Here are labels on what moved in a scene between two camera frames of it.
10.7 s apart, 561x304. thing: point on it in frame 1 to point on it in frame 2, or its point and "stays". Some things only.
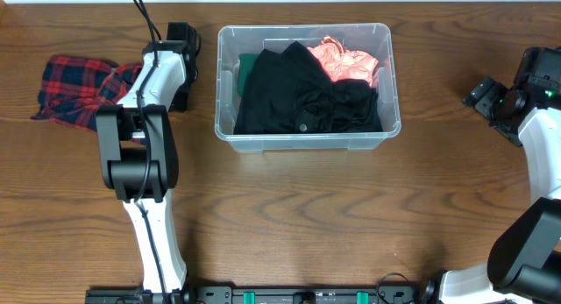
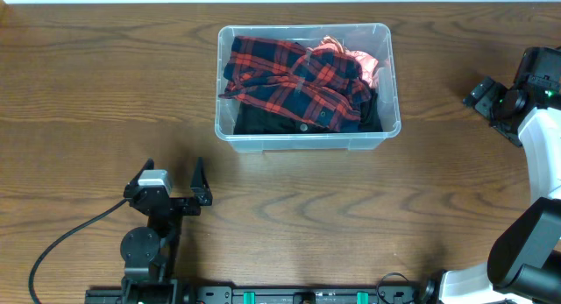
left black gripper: (179, 101) to (178, 202)
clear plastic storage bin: (306, 87) stays
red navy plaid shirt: (73, 88) to (316, 86)
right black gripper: (486, 102) stays
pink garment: (343, 64) stays
